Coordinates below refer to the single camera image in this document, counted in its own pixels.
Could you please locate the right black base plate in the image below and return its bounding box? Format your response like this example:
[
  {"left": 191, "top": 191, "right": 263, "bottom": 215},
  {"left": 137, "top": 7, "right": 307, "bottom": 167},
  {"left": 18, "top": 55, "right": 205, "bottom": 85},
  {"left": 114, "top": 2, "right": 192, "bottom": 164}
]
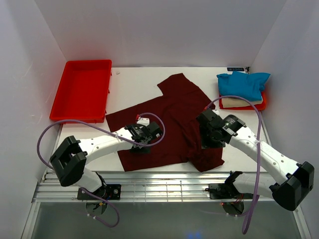
[{"left": 205, "top": 183, "right": 252, "bottom": 199}]

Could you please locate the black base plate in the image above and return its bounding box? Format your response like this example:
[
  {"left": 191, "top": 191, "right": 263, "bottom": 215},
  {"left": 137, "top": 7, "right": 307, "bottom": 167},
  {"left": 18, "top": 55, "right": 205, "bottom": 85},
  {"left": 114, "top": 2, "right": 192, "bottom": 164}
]
[
  {"left": 77, "top": 184, "right": 121, "bottom": 200},
  {"left": 205, "top": 183, "right": 252, "bottom": 199}
]

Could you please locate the blue folded t shirt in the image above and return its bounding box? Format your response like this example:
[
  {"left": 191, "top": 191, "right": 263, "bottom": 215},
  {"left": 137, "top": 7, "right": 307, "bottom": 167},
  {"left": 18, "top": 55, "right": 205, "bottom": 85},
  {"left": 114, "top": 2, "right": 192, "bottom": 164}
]
[{"left": 216, "top": 71, "right": 271, "bottom": 102}]

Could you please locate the small black label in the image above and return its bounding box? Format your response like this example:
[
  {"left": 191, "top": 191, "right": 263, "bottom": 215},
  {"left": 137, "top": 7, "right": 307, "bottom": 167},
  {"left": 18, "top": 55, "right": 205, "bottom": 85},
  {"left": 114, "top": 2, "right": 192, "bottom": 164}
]
[{"left": 227, "top": 67, "right": 245, "bottom": 72}]

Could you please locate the maroon t shirt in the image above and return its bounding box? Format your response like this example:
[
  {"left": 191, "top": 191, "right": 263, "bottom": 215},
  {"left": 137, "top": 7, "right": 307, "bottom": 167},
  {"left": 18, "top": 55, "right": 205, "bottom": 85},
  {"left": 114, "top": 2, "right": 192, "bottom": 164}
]
[{"left": 106, "top": 73, "right": 224, "bottom": 172}]

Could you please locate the beige folded t shirt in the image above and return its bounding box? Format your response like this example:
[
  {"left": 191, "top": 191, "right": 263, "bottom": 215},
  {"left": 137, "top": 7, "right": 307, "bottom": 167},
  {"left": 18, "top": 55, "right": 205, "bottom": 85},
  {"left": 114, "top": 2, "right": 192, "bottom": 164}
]
[{"left": 219, "top": 97, "right": 266, "bottom": 109}]

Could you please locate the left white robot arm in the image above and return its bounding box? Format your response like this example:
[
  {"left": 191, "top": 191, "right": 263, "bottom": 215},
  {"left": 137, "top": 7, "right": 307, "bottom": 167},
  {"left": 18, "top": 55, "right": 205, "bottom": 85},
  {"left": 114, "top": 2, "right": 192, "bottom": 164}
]
[{"left": 50, "top": 118, "right": 163, "bottom": 199}]

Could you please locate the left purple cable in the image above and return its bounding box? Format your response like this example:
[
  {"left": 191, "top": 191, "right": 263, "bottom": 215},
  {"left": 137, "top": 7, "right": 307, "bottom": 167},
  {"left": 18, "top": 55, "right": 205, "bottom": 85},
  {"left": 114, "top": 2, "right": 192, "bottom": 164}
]
[{"left": 37, "top": 112, "right": 166, "bottom": 228}]

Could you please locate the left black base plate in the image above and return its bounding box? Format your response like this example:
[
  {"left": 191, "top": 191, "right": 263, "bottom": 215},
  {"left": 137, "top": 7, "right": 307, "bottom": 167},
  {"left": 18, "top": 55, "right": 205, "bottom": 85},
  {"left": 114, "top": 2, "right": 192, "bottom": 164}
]
[{"left": 77, "top": 184, "right": 121, "bottom": 200}]

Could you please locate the large red tray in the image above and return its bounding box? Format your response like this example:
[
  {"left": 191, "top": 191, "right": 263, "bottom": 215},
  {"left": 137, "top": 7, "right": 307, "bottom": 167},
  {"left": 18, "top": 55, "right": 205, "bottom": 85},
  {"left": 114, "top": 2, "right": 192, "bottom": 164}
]
[{"left": 49, "top": 59, "right": 112, "bottom": 123}]

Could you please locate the aluminium rail frame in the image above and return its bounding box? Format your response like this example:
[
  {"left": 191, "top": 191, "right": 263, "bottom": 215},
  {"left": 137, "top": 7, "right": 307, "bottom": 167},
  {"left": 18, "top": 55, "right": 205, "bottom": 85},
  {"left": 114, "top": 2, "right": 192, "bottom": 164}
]
[{"left": 31, "top": 170, "right": 300, "bottom": 204}]

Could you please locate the small red tray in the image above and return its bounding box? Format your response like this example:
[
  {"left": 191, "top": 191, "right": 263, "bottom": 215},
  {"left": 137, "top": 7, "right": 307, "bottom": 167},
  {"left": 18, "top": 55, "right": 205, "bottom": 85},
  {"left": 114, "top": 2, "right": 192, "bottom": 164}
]
[{"left": 219, "top": 92, "right": 267, "bottom": 111}]

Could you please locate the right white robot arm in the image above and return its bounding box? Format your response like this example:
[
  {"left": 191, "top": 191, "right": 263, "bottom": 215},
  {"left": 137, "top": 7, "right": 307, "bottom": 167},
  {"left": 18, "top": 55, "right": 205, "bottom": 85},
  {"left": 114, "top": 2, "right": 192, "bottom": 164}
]
[{"left": 196, "top": 109, "right": 315, "bottom": 211}]

